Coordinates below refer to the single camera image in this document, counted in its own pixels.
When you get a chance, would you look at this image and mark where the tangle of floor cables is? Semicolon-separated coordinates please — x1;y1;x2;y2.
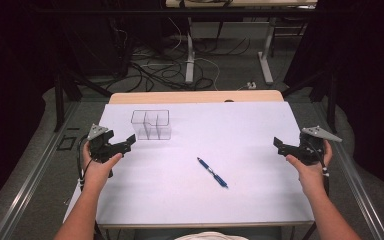
113;16;252;93

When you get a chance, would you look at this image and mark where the white table mat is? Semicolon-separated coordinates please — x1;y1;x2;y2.
63;101;316;226

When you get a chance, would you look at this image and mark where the person's left hand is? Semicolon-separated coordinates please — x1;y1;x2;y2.
82;141;124;188

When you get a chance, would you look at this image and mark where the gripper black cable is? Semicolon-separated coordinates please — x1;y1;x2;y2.
76;135;95;189
308;141;332;198

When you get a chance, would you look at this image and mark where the person's light clothing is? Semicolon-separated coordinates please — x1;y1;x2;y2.
174;231;250;240

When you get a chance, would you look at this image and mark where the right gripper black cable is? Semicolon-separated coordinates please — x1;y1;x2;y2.
308;141;332;198

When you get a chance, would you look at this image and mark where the person's right hand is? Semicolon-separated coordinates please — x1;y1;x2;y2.
285;139;334;198

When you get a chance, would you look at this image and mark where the dark curtain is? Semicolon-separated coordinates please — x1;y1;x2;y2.
284;0;384;198
0;0;64;218

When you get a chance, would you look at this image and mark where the black metal stand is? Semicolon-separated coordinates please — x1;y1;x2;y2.
280;68;340;126
53;68;115;133

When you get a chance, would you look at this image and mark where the white desk with metal legs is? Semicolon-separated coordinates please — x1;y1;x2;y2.
164;0;318;86

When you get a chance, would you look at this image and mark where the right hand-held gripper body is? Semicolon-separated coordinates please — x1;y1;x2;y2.
294;125;344;166

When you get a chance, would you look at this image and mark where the blue pen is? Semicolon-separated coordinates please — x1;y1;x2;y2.
196;156;230;189

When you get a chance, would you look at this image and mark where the clear plastic organizer box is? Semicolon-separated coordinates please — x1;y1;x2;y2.
130;109;173;141

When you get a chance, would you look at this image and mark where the wooden table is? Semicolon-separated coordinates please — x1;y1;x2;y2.
108;89;316;230

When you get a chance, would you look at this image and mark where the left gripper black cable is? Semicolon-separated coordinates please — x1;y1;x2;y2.
76;135;95;189

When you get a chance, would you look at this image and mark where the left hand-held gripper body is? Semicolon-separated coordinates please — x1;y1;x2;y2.
86;123;125;165

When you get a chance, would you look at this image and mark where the aluminium floor rail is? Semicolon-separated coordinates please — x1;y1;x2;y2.
0;99;82;240
311;99;384;240

